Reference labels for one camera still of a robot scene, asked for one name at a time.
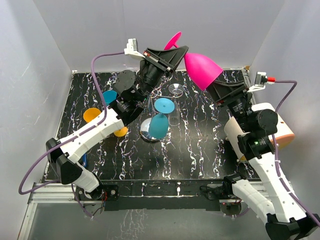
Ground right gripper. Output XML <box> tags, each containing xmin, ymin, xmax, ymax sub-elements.
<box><xmin>202</xmin><ymin>78</ymin><xmax>253</xmax><ymax>133</ymax></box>

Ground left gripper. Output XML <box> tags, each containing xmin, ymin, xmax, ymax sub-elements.
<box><xmin>137</xmin><ymin>46</ymin><xmax>189</xmax><ymax>103</ymax></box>

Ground magenta wine glass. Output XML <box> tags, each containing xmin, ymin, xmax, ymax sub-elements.
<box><xmin>163</xmin><ymin>31</ymin><xmax>224</xmax><ymax>91</ymax></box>

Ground clear wine glass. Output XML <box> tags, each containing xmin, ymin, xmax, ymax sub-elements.
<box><xmin>168</xmin><ymin>83</ymin><xmax>184</xmax><ymax>126</ymax></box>

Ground blue wine glass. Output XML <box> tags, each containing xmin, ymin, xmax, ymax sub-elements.
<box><xmin>148</xmin><ymin>97</ymin><xmax>175</xmax><ymax>139</ymax></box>
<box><xmin>102</xmin><ymin>90</ymin><xmax>118</xmax><ymax>106</ymax></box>

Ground orange wine glass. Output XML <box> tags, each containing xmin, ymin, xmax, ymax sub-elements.
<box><xmin>113</xmin><ymin>126</ymin><xmax>128</xmax><ymax>138</ymax></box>
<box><xmin>83</xmin><ymin>107</ymin><xmax>101</xmax><ymax>123</ymax></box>

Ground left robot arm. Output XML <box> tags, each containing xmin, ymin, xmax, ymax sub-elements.
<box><xmin>46</xmin><ymin>46</ymin><xmax>189</xmax><ymax>200</ymax></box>

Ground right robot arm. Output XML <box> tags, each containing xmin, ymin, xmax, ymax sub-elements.
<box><xmin>206</xmin><ymin>80</ymin><xmax>320</xmax><ymax>240</ymax></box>

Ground chrome wine glass rack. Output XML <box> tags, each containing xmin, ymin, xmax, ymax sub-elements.
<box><xmin>139</xmin><ymin>73</ymin><xmax>180</xmax><ymax>143</ymax></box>

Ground blue carabiner clip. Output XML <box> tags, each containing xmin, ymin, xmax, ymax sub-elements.
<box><xmin>82</xmin><ymin>153</ymin><xmax>88</xmax><ymax>168</ymax></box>

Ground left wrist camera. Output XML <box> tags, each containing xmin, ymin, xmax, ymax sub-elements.
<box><xmin>124</xmin><ymin>38</ymin><xmax>145</xmax><ymax>60</ymax></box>

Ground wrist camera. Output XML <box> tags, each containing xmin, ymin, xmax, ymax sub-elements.
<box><xmin>124</xmin><ymin>38</ymin><xmax>145</xmax><ymax>60</ymax></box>
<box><xmin>248</xmin><ymin>71</ymin><xmax>276</xmax><ymax>93</ymax></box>

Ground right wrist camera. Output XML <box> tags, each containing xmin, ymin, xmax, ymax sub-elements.
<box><xmin>248</xmin><ymin>71</ymin><xmax>276</xmax><ymax>93</ymax></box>

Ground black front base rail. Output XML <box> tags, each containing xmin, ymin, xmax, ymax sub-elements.
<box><xmin>76</xmin><ymin>179</ymin><xmax>245</xmax><ymax>215</ymax></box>

